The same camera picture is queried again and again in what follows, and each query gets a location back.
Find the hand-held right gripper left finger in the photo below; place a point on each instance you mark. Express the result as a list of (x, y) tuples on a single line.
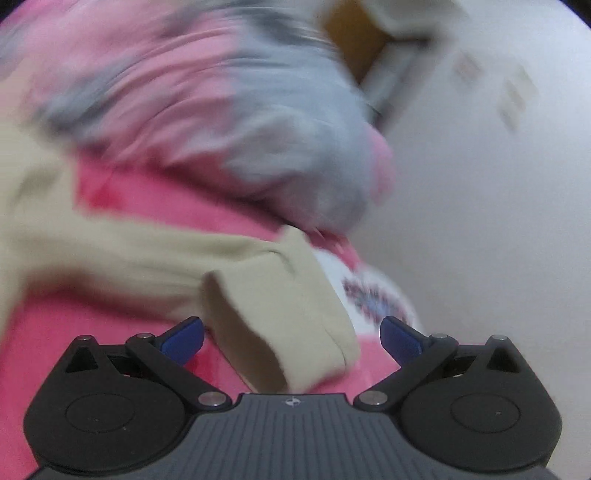
[(184, 341)]

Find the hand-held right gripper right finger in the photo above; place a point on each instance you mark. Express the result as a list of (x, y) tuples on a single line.
[(399, 341)]

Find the beige black-striped zip jacket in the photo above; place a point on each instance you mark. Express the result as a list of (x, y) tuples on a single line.
[(138, 258)]

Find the pink grey floral quilt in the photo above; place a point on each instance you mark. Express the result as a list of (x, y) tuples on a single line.
[(184, 92)]

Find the brown wooden door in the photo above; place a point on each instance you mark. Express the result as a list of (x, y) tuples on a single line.
[(351, 37)]

